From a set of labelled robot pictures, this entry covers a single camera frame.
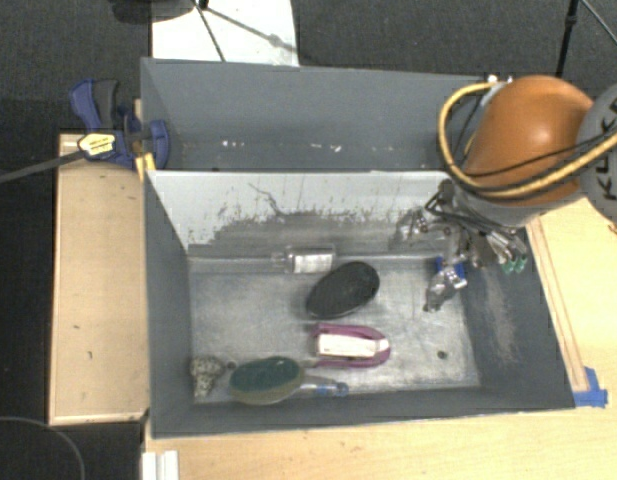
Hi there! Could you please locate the grey metal bin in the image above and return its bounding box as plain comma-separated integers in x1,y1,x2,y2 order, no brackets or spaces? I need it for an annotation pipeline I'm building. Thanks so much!
139,57,577,439

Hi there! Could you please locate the speckled grey stone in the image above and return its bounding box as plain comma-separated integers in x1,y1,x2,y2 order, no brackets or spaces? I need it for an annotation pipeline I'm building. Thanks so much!
188,356,225,400

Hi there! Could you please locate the purple and white stapler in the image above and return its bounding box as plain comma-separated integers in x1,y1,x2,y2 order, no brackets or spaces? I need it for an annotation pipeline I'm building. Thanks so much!
306,322,392,370

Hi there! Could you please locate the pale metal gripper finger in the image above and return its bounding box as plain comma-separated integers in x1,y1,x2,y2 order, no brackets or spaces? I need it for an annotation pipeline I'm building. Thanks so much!
441,270,469,300
424,277,448,314

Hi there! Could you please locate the pale wood board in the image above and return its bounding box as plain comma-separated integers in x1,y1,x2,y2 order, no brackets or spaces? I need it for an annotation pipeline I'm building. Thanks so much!
48,132,152,427

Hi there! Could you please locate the green dish scrubber clear handle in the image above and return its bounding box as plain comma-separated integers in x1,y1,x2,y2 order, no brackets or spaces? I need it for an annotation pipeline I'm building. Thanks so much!
228,356,350,406

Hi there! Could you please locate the small clear glass bottle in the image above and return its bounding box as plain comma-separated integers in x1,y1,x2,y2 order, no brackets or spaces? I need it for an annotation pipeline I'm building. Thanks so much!
271,246,337,275

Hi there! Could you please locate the black oval object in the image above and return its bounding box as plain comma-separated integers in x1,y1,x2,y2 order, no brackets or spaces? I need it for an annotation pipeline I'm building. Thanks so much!
304,260,381,320

